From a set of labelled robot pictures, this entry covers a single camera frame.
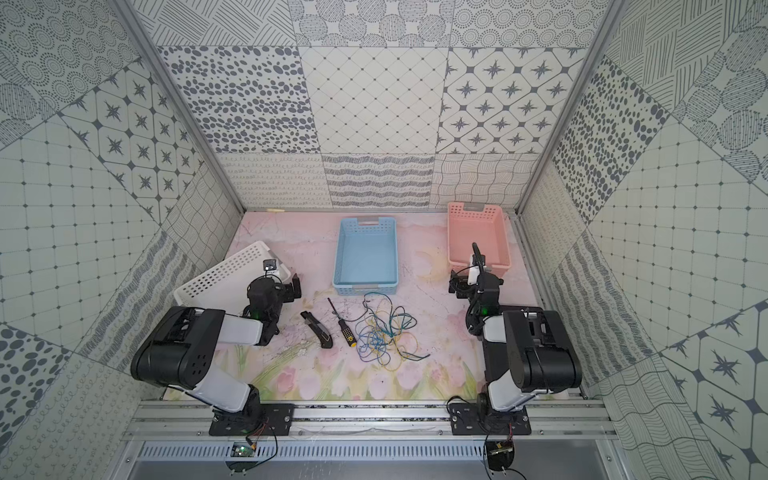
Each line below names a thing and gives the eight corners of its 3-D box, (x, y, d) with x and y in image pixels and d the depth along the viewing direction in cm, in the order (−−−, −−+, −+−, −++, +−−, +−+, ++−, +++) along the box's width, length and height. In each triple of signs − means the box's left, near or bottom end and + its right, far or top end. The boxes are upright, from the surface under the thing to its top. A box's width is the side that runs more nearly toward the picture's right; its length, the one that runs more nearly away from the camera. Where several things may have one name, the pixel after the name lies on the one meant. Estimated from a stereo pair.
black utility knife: (326, 351, 87) (324, 349, 86) (300, 316, 94) (298, 313, 93) (337, 343, 89) (335, 340, 87) (310, 309, 96) (309, 306, 94)
